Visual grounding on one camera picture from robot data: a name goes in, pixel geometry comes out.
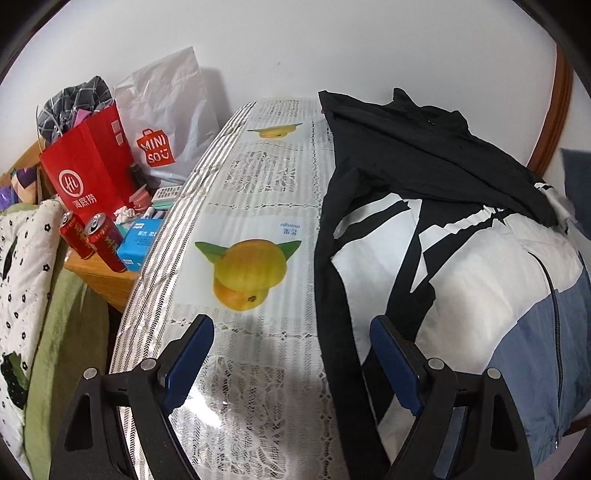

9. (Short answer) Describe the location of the blue tissue box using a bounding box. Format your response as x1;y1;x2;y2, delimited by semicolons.
116;218;162;271

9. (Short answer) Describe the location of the grey checkered cloth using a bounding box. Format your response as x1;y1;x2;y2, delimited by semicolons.
36;76;115;143

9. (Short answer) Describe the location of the white floral quilt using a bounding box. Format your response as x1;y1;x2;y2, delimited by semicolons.
0;199;65;462

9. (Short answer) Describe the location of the red drink can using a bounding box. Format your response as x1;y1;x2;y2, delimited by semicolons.
59;211;95;259
87;213;127;273

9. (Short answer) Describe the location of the wooden nightstand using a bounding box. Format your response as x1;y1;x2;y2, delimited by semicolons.
64;240;141;315

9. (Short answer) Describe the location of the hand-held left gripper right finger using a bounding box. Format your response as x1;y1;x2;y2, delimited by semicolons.
369;315;539;480

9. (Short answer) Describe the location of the fruit print lace tablecloth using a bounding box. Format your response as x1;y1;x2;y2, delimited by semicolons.
107;98;393;480

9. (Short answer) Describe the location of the black white blue jacket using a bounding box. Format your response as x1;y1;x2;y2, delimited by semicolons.
314;88;591;476

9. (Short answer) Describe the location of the grey remote control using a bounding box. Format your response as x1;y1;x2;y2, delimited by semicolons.
151;186;183;206

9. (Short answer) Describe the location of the purple plush doll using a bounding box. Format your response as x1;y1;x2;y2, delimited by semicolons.
10;167;38;203

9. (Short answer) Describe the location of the green blanket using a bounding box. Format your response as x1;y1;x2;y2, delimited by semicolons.
23;268;112;480

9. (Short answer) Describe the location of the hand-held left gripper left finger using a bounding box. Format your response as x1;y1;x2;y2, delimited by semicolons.
48;314;215;480

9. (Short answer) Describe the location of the red paper bag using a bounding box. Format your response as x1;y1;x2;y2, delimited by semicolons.
39;102;139;217

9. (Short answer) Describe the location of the wooden door frame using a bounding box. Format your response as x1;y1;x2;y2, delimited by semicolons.
526;46;574;176

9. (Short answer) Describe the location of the white plastic shopping bag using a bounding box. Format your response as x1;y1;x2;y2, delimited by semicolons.
113;46;221;181

